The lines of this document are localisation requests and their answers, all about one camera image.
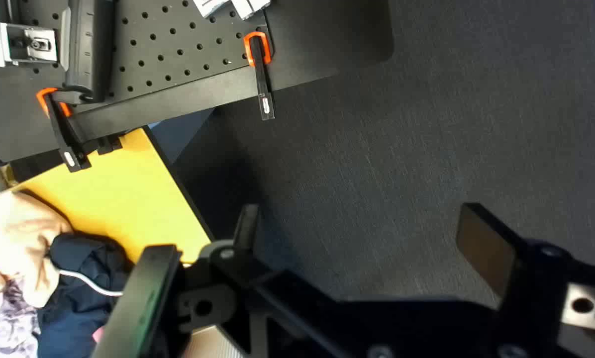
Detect aluminium extrusion bracket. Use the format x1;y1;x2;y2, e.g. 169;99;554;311
0;0;60;67

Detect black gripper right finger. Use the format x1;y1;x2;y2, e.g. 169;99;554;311
456;202;528;306

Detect beige cream garment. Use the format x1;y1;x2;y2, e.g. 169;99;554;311
0;192;72;308

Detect orange black clamp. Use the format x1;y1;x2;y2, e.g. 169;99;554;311
36;87;90;172
243;29;275;121

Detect purple white patterned garment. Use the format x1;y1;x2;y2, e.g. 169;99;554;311
0;282;40;358

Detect black perforated breadboard plate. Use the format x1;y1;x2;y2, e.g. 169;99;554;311
0;0;394;160

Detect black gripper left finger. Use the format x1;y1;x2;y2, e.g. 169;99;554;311
92;244;181;358

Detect navy blue garment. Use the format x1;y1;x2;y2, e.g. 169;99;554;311
38;232;132;358

